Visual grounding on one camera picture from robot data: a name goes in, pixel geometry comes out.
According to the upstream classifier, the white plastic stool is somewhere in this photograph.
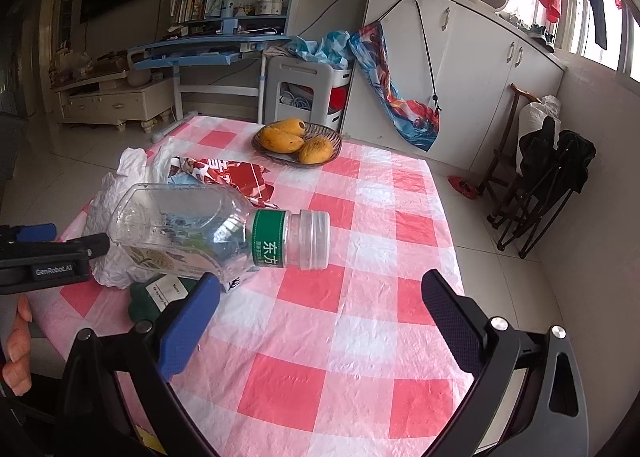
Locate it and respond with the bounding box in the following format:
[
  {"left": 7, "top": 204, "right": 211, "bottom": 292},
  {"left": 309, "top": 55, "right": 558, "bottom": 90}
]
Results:
[{"left": 264, "top": 56, "right": 333, "bottom": 126}]

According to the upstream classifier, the black folded chair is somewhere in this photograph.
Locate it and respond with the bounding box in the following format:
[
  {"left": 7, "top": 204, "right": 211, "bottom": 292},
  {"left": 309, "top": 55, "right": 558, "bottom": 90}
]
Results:
[{"left": 478, "top": 116, "right": 597, "bottom": 259}]

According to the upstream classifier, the yellow mango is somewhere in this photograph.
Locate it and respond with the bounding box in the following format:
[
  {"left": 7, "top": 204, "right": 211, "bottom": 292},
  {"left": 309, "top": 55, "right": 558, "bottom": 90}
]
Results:
[
  {"left": 298, "top": 136, "right": 334, "bottom": 165},
  {"left": 270, "top": 118, "right": 306, "bottom": 138},
  {"left": 258, "top": 126, "right": 304, "bottom": 154}
]

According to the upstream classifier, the clear plastic water bottle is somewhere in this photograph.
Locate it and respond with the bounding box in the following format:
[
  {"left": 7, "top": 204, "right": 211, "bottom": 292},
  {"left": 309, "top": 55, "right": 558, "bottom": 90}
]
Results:
[{"left": 107, "top": 183, "right": 331, "bottom": 291}]

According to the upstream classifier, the blue study desk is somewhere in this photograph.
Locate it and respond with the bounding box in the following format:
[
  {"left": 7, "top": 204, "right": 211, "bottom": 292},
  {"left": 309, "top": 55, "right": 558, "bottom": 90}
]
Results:
[{"left": 127, "top": 0, "right": 299, "bottom": 143}]

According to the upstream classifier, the wooden folding stool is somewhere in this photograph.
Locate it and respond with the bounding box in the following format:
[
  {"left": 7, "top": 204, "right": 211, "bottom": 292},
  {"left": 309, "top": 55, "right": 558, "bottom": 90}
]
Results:
[{"left": 476, "top": 84, "right": 539, "bottom": 195}]

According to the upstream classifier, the dark wicker fruit basket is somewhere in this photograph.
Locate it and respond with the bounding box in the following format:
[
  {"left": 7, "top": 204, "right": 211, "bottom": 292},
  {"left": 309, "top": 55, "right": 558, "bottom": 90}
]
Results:
[{"left": 252, "top": 122, "right": 343, "bottom": 168}]

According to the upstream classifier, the green plush toy with label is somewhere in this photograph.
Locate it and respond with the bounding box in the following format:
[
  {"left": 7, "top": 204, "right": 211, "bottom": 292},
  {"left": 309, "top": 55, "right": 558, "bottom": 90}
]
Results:
[{"left": 128, "top": 275, "right": 198, "bottom": 323}]

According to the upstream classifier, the colourful hanging bag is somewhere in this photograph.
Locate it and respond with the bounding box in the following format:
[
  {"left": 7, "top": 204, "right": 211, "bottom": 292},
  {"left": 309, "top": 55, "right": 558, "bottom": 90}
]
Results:
[{"left": 348, "top": 20, "right": 440, "bottom": 152}]

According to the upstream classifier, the white plastic bag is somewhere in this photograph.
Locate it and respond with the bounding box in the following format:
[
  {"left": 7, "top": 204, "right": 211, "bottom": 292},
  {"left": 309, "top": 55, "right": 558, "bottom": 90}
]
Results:
[{"left": 82, "top": 136, "right": 202, "bottom": 291}]

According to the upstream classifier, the left yellow mango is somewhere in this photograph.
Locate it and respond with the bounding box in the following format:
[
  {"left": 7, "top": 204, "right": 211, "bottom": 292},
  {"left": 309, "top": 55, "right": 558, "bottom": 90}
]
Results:
[{"left": 258, "top": 126, "right": 304, "bottom": 154}]

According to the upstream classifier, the white wall cabinet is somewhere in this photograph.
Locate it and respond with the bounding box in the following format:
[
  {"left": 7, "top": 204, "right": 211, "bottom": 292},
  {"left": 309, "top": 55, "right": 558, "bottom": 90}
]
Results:
[{"left": 363, "top": 0, "right": 564, "bottom": 174}]

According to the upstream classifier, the red floor object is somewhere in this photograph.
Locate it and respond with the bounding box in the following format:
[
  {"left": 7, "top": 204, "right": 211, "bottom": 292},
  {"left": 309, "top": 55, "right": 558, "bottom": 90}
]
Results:
[{"left": 447, "top": 176, "right": 478, "bottom": 200}]

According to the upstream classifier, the right yellow mango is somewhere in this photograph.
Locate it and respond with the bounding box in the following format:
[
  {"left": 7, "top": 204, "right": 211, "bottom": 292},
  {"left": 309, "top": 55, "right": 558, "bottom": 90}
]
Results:
[{"left": 298, "top": 136, "right": 334, "bottom": 165}]

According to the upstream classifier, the person's left hand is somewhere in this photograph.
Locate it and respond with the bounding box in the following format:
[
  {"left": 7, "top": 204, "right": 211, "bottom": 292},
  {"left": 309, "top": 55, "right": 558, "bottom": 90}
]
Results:
[{"left": 1, "top": 295, "right": 32, "bottom": 396}]

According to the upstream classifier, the rear yellow mango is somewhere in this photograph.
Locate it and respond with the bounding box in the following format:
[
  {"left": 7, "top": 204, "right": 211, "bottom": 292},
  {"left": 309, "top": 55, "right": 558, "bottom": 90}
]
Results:
[{"left": 270, "top": 118, "right": 306, "bottom": 138}]

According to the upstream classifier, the cream TV stand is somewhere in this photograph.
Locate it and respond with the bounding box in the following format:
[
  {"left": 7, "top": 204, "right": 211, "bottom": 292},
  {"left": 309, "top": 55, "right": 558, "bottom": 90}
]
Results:
[{"left": 53, "top": 72, "right": 175, "bottom": 133}]

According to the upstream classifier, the light blue crumpled cloth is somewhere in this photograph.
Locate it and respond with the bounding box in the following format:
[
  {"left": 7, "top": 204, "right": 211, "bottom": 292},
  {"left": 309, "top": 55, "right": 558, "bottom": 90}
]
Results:
[{"left": 285, "top": 30, "right": 354, "bottom": 70}]

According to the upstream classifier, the red snack wrapper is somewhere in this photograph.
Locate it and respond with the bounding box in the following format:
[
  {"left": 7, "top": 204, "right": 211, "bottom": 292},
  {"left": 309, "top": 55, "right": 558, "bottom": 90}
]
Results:
[{"left": 168, "top": 156, "right": 277, "bottom": 209}]

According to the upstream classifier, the pink checkered tablecloth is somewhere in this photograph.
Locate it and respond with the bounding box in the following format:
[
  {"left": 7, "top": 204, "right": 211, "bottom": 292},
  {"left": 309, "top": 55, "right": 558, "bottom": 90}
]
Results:
[{"left": 29, "top": 115, "right": 475, "bottom": 457}]

